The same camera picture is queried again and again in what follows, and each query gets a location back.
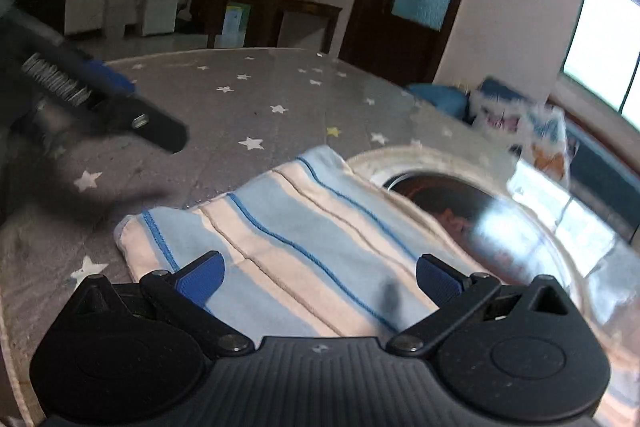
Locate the butterfly print pillow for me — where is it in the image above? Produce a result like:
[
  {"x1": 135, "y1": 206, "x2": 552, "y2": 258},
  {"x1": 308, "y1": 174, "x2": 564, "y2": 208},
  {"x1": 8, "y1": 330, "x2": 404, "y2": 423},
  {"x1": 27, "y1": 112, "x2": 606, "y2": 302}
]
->
[{"x1": 469, "y1": 77, "x2": 577, "y2": 188}]

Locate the light blue box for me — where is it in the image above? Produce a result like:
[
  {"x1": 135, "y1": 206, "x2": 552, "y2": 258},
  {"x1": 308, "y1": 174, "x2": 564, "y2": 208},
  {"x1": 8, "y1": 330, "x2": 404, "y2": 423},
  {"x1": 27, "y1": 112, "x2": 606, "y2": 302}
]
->
[{"x1": 221, "y1": 4, "x2": 252, "y2": 50}]

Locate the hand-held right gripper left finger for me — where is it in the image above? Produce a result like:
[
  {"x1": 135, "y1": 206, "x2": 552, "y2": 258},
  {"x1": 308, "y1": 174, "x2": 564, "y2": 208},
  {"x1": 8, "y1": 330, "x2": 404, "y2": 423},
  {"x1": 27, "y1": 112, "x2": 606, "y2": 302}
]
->
[{"x1": 75, "y1": 251, "x2": 256, "y2": 358}]

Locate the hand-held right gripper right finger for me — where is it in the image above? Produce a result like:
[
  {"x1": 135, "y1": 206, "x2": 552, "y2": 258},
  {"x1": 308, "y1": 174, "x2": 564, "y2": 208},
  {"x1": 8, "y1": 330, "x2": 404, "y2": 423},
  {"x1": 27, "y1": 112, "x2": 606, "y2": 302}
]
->
[{"x1": 386, "y1": 253, "x2": 582, "y2": 356}]

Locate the dark wooden desk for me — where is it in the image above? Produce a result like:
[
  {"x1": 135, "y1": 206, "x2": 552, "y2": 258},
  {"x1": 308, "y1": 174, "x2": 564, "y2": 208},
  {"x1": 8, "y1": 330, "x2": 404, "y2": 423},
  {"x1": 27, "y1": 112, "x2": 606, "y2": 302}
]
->
[{"x1": 206, "y1": 0, "x2": 344, "y2": 56}]

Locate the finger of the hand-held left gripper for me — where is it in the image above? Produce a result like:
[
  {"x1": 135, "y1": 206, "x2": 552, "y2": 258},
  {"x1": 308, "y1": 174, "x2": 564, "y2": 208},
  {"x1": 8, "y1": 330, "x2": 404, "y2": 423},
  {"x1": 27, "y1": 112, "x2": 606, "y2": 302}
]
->
[
  {"x1": 74, "y1": 51, "x2": 137, "y2": 98},
  {"x1": 96, "y1": 98, "x2": 189, "y2": 154}
]

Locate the window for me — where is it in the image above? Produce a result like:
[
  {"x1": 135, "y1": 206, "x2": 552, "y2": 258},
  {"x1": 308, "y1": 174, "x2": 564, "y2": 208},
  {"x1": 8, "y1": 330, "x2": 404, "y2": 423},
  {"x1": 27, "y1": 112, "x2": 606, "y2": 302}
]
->
[{"x1": 559, "y1": 0, "x2": 640, "y2": 134}]

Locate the blue white striped shirt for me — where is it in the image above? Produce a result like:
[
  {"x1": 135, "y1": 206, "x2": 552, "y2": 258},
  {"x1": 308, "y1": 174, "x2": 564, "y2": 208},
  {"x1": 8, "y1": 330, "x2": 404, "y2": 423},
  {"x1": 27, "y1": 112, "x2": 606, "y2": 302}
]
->
[{"x1": 113, "y1": 144, "x2": 503, "y2": 339}]

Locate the grey star-print tablecloth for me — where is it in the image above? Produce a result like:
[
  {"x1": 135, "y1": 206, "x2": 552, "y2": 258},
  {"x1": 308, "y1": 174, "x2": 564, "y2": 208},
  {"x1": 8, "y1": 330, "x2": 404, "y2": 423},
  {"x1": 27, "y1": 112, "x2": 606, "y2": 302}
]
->
[{"x1": 0, "y1": 47, "x2": 640, "y2": 427}]

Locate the round cream-rimmed shiny plate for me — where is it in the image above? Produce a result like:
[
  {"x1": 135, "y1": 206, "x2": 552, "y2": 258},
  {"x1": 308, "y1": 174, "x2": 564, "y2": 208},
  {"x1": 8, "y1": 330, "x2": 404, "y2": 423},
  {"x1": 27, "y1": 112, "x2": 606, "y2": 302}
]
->
[{"x1": 346, "y1": 146, "x2": 601, "y2": 338}]

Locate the blue sofa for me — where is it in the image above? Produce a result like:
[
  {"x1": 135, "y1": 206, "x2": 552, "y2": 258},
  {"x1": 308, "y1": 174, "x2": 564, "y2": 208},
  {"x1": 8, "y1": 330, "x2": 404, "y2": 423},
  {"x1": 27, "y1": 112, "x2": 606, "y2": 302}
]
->
[{"x1": 404, "y1": 81, "x2": 640, "y2": 254}]

